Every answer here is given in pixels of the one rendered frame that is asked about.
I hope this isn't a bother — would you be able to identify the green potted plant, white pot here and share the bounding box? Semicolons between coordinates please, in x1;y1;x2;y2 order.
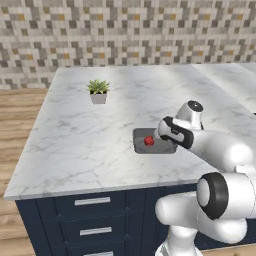
86;78;111;105

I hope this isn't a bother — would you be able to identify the silver drawer handle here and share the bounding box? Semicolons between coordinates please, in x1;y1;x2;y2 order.
79;226;113;237
83;251;115;256
74;196;112;207

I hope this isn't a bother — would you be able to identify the grey recessed sink basin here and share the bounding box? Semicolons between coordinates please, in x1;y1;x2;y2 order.
132;127;179;155

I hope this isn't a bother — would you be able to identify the red round fruit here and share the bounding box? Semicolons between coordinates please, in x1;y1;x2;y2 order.
143;135;155;147

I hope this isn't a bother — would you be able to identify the navy island cabinet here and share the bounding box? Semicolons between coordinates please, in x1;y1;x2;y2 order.
14;182;256;256

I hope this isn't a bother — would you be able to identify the navy drawer front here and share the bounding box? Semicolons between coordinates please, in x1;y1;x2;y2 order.
54;191;128;217
65;238;128;256
60;215;128;240

